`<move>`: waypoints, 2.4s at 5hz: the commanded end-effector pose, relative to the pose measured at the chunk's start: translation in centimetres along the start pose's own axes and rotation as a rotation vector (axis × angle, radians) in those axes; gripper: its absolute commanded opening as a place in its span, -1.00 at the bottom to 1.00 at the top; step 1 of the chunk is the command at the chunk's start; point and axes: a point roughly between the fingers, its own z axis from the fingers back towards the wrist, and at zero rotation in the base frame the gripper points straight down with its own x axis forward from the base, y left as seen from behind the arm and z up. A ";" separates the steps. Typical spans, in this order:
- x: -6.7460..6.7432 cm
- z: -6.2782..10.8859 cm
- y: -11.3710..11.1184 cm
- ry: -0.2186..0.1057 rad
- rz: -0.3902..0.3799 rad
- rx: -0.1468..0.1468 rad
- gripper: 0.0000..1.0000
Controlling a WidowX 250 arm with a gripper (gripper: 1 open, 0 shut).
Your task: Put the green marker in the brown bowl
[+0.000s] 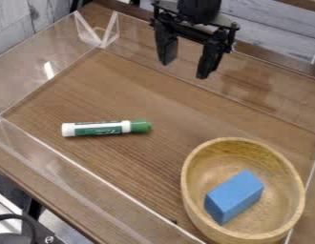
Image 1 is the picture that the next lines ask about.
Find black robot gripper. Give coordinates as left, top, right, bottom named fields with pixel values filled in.
left=150, top=0, right=241, bottom=79

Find green and white marker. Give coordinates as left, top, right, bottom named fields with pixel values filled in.
left=62, top=119, right=152, bottom=137

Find brown wooden bowl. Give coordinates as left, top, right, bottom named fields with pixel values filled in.
left=181, top=137, right=306, bottom=244

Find clear acrylic tray walls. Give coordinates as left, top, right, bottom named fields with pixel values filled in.
left=0, top=6, right=315, bottom=244

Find blue rectangular block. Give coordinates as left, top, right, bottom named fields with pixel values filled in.
left=204, top=170, right=266, bottom=225

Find black cable bottom left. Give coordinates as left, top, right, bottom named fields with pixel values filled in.
left=0, top=213, right=39, bottom=244

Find black metal bracket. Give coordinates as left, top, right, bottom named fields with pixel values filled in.
left=22, top=221, right=67, bottom=244

